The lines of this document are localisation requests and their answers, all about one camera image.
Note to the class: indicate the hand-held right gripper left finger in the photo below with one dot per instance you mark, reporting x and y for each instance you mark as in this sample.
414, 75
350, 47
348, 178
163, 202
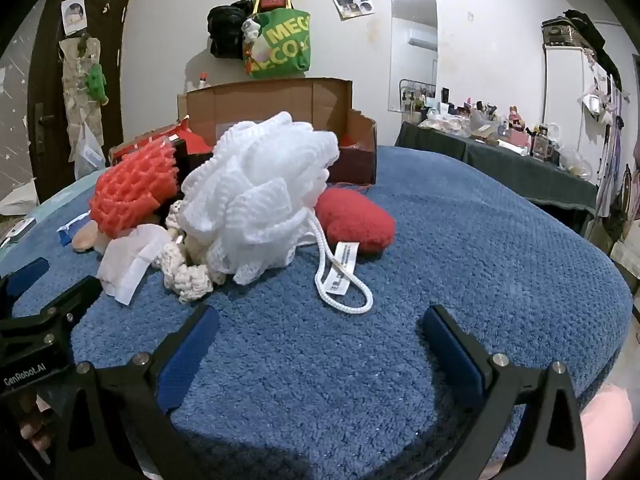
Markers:
190, 355

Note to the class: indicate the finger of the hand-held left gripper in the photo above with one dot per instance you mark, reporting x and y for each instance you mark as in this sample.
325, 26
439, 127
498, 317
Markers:
27, 272
65, 302

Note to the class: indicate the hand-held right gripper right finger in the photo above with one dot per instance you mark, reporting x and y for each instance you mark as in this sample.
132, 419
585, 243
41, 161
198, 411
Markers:
460, 360

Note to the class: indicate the beige round powder puff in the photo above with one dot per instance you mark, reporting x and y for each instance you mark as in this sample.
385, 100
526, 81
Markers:
82, 241

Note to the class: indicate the thin white cloth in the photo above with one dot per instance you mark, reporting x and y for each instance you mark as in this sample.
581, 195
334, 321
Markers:
125, 260

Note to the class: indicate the cream crochet scrunchie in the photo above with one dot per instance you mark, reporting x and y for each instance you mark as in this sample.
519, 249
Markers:
187, 275

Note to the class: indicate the red foam mesh net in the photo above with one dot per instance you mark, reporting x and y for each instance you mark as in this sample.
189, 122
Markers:
132, 185

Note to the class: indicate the white mesh bath loofah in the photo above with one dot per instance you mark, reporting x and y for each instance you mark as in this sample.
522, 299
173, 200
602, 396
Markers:
260, 185

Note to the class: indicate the cardboard box with red lining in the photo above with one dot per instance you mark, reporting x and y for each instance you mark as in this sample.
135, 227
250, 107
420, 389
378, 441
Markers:
260, 100

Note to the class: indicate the person's left hand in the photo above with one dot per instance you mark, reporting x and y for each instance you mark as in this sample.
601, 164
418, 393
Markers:
35, 422

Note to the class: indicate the blue white wrapper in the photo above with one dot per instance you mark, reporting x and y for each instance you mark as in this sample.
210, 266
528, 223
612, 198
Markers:
67, 230

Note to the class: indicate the white paper sheet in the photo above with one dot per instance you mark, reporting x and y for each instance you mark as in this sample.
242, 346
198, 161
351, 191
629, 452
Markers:
17, 200

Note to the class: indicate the light blue sheet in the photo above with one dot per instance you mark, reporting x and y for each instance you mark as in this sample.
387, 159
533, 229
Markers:
65, 195

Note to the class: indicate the blue textured blanket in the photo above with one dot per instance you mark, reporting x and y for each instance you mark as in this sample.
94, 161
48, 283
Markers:
350, 360

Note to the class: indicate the clear plastic bag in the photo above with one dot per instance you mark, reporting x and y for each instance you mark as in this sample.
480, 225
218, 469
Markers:
90, 152

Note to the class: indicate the pink cloth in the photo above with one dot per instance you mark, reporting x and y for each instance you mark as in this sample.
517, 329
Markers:
607, 410

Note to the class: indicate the dark wooden door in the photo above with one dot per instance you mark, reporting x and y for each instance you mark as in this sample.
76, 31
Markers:
50, 85

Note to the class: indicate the table with dark green cloth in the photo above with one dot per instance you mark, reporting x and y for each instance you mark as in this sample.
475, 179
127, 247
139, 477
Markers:
525, 180

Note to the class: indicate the green plush toy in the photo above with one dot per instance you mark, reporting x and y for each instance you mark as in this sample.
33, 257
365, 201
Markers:
96, 82

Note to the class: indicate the hanging patterned organizer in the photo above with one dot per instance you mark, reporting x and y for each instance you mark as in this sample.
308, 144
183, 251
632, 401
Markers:
75, 70

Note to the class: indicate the cosmetics clutter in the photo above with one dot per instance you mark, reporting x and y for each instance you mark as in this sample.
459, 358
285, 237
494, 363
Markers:
480, 120

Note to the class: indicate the white bottle red cap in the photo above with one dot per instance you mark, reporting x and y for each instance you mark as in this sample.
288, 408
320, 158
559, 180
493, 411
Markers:
202, 80

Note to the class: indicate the photo on door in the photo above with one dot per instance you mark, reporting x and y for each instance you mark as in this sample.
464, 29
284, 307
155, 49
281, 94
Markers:
74, 12

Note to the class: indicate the white cabinet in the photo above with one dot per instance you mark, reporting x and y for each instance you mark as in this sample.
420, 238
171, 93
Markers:
565, 90

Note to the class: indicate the black bag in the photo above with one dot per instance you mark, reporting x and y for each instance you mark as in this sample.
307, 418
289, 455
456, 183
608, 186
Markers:
225, 30

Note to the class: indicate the green tote bag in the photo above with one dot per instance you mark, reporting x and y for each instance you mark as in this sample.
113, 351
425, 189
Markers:
285, 45

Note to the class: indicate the white plush bag charm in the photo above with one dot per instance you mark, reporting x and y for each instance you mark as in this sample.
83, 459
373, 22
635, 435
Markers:
251, 27

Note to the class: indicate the black hanging clothes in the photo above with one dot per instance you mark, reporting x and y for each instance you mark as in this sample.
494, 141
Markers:
597, 45

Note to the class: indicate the dark patterned suitcase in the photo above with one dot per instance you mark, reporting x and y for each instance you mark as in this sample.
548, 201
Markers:
560, 30

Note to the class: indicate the wall mirror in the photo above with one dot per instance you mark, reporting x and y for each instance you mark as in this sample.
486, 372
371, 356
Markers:
414, 47

